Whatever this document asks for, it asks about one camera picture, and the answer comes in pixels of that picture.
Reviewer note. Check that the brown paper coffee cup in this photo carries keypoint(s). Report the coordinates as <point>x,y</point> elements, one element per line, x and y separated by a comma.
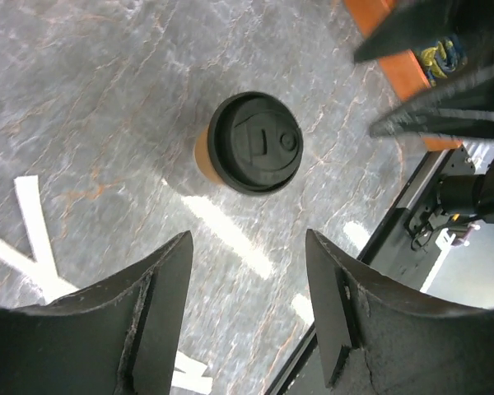
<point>203,160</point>

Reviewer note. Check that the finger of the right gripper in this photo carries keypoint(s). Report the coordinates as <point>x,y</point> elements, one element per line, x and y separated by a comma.
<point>409,25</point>
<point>463,107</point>

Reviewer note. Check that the blue yellow rolled item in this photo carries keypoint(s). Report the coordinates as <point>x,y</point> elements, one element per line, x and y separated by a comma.
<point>442,58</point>

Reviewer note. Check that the black plastic cup lid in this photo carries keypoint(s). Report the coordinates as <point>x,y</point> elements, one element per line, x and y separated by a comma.
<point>254,143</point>

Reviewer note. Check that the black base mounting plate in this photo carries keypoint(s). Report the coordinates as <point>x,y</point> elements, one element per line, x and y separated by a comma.
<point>405,247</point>

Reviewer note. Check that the white wrapped straw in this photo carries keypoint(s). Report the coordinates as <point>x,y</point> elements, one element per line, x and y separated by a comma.
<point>17,260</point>
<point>189,375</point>
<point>28,197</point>

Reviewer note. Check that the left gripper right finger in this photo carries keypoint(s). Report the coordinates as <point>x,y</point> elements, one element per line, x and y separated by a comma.
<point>378,336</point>

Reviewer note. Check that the orange wooden compartment tray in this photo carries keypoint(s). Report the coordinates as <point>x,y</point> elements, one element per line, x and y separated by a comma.
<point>402,69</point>

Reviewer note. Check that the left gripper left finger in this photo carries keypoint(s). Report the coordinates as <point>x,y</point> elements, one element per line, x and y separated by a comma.
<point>118,336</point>

